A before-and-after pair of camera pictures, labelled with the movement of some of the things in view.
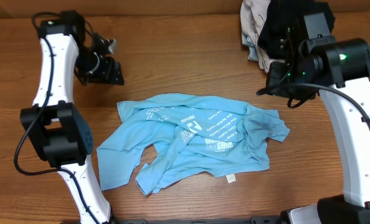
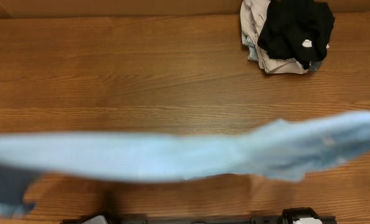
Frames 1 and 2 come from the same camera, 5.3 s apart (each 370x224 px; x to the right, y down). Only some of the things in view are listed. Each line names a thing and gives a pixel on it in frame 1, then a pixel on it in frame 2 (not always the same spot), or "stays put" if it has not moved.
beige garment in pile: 252,14 stays put
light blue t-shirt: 172,132 to 280,149
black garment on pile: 284,18 stays put
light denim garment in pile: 248,42 stays put
